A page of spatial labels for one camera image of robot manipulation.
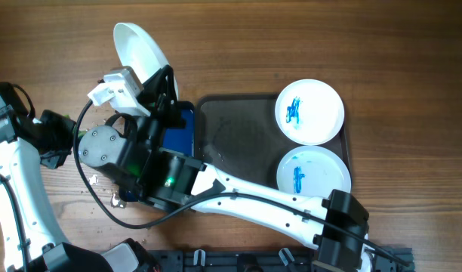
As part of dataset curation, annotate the white plate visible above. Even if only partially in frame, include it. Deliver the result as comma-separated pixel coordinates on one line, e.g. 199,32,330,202
275,79,345,146
276,146,352,198
113,23,170,86

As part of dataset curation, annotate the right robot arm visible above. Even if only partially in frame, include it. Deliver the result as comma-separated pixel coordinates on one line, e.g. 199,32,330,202
74,66,372,271

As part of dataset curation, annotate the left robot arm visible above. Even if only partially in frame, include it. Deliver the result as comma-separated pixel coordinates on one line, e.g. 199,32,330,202
0,82,140,271

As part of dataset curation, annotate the blue water tray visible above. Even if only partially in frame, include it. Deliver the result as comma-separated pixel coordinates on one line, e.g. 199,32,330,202
119,102,199,206

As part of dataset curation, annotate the dark brown serving tray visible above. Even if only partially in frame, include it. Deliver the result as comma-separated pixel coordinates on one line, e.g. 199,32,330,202
194,94,352,189

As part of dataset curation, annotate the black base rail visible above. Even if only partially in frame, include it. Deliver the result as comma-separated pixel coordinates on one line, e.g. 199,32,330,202
149,248,416,272

